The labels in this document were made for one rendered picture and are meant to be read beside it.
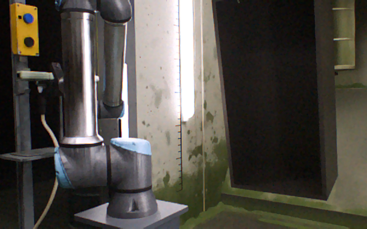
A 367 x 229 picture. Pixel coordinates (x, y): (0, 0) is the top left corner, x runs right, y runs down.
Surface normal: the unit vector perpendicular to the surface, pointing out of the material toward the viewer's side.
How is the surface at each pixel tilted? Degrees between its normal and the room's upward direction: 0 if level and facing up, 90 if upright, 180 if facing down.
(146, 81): 90
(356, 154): 57
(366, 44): 90
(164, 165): 90
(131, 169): 90
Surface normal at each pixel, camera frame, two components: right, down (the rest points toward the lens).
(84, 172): 0.28, 0.16
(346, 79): -0.56, 0.05
